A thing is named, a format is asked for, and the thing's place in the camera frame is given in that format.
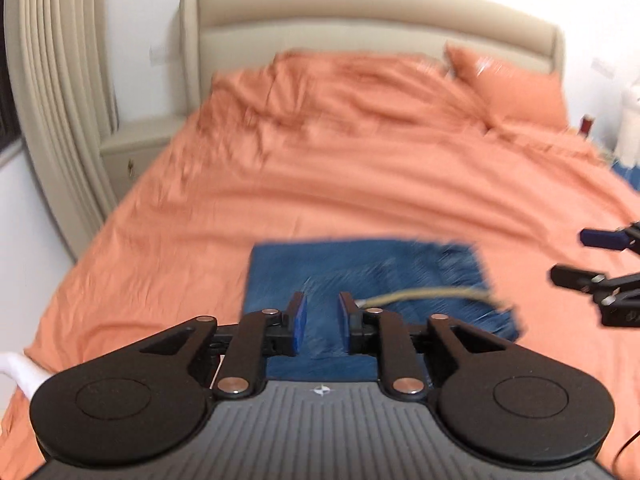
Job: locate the orange duvet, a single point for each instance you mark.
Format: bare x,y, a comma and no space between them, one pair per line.
325,160

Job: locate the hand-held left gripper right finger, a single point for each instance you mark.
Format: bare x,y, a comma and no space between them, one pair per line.
344,320

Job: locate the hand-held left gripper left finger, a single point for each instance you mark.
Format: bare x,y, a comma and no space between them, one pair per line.
300,320

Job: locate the beige nightstand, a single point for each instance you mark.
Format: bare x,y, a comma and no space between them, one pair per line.
135,155

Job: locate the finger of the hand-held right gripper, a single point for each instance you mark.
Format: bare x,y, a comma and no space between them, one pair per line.
575,276
597,238

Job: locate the beige pleated curtain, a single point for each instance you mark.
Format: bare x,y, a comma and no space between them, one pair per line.
60,85

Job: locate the small red container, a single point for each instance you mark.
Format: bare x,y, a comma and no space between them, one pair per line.
586,125

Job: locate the beige padded headboard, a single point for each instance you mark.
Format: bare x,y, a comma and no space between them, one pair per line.
350,25

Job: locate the orange pillow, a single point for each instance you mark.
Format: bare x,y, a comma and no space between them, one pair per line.
515,90

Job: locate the blue denim pants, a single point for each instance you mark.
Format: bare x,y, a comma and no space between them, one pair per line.
400,270

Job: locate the white fluffy object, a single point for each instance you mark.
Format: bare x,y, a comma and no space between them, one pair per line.
629,125

